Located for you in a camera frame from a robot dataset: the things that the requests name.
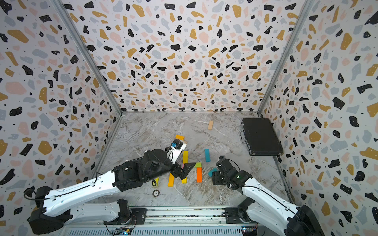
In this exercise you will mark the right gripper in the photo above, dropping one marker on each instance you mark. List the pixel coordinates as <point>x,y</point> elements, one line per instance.
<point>214,178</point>

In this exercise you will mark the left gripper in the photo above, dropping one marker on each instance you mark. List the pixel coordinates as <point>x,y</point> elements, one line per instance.
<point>185,170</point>

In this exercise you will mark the orange block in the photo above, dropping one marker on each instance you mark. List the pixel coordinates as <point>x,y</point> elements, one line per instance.
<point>199,174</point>

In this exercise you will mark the teal block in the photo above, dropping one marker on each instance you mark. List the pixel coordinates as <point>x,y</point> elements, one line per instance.
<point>207,155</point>
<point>210,174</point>

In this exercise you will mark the orange-yellow small block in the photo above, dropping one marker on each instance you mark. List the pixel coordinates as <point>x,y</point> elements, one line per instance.
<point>180,137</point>

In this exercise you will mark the tan block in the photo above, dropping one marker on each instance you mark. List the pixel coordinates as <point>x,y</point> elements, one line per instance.
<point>210,126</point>

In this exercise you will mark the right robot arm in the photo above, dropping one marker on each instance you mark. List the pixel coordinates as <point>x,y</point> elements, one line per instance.
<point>263,206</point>

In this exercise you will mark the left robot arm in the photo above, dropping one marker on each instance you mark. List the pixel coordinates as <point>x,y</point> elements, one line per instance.
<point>55,208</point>

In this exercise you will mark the black briefcase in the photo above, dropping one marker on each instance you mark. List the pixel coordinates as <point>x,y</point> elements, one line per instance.
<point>260,137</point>

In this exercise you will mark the circuit board with leds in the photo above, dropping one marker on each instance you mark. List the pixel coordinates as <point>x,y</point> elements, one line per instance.
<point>122,232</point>

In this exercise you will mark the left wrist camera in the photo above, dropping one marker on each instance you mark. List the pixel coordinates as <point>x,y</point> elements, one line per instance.
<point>175,149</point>

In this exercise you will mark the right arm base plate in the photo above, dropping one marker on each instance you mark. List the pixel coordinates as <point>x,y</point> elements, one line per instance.
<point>234,215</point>

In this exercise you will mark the aluminium front rail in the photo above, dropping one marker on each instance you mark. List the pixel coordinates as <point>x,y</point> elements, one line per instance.
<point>172,216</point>

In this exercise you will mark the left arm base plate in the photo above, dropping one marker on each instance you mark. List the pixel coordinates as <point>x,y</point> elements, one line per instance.
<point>137,215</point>

